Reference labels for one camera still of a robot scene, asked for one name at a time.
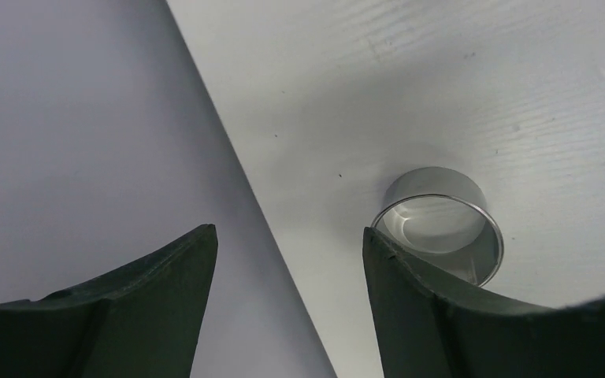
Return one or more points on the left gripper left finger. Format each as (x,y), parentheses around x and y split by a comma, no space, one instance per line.
(142,319)

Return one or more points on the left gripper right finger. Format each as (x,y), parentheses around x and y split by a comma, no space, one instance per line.
(430,323)

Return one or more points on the round clear sticker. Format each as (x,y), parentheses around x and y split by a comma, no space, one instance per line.
(441,216)

